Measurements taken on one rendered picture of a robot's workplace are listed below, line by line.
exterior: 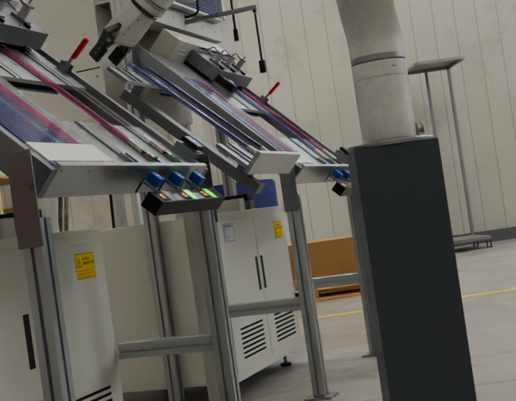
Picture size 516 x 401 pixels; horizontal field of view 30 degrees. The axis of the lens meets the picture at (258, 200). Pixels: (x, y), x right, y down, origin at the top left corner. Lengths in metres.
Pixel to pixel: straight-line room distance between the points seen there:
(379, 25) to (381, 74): 0.10
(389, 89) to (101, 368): 0.98
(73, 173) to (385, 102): 0.70
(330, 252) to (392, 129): 4.18
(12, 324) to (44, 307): 0.43
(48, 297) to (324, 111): 8.46
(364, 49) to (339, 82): 7.98
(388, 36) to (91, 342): 1.01
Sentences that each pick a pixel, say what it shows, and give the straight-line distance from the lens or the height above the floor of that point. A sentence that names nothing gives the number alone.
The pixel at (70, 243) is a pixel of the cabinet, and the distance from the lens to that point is 2.37.
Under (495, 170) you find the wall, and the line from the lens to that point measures 10.27.
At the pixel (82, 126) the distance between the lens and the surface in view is 2.14.
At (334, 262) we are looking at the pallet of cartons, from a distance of 6.26.
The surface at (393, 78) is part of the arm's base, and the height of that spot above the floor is 0.84.
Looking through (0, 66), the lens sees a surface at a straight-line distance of 2.26.
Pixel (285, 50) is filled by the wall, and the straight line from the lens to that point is 10.13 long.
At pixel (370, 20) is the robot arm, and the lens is 2.12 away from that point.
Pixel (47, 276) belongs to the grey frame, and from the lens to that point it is 1.72.
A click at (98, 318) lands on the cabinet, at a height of 0.40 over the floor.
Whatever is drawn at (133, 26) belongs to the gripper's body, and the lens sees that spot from 2.33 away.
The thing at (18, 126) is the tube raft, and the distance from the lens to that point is 1.88.
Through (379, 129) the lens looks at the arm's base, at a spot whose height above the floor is 0.74.
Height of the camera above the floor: 0.59
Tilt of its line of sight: 1 degrees up
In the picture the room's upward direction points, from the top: 8 degrees counter-clockwise
